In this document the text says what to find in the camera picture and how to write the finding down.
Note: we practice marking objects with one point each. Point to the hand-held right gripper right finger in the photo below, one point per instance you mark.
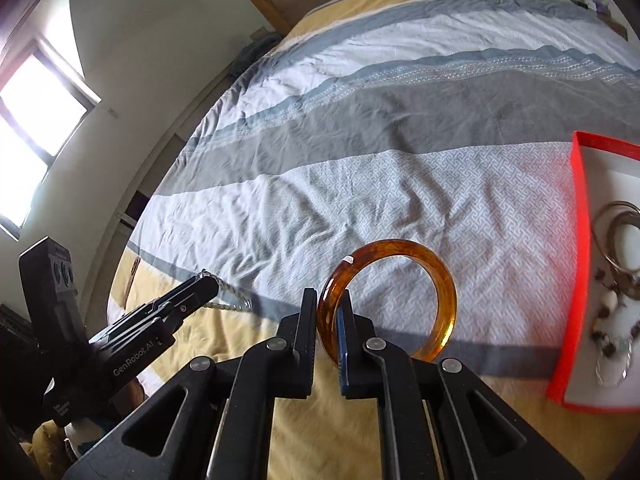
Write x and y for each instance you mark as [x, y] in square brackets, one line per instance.
[343, 355]

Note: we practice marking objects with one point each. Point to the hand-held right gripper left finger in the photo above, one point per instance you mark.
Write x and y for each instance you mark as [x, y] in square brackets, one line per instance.
[310, 350]

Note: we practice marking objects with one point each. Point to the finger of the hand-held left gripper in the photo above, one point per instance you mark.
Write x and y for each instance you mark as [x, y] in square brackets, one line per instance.
[200, 287]
[192, 312]

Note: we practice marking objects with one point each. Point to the amber bangle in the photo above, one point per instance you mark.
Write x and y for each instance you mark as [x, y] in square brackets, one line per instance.
[440, 280]

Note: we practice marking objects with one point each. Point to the red cardboard box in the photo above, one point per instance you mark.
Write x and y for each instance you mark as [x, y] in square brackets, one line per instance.
[580, 270]

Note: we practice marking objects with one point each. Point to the plain silver bangle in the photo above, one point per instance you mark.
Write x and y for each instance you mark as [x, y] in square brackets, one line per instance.
[600, 230]

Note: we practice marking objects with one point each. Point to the brown wooden stick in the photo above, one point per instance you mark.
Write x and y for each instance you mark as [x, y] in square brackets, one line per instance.
[133, 275]

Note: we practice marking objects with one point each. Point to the window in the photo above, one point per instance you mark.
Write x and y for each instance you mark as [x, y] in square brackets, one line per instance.
[30, 125]

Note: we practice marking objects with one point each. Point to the grey blue cloth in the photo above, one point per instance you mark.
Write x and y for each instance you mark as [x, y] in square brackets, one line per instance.
[255, 52]

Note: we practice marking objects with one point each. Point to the striped bedspread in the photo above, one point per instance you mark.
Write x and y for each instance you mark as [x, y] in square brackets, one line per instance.
[400, 110]

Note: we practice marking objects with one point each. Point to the silver twisted bangle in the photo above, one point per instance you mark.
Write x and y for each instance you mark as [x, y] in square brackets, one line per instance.
[612, 382]

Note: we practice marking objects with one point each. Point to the wooden nightstand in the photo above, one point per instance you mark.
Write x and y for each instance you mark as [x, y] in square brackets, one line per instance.
[617, 25]

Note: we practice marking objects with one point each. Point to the purple tissue box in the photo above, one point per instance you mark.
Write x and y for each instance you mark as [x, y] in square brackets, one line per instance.
[602, 8]

